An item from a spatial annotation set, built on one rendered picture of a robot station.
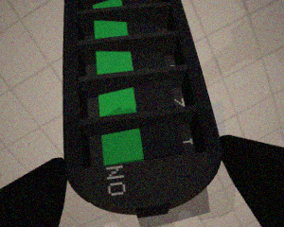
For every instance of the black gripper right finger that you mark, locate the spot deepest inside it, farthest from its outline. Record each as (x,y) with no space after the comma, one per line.
(257,170)

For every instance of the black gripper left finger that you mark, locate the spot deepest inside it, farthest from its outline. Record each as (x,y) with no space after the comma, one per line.
(35,199)

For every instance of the dark grey switch panel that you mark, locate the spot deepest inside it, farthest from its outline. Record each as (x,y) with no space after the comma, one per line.
(139,132)

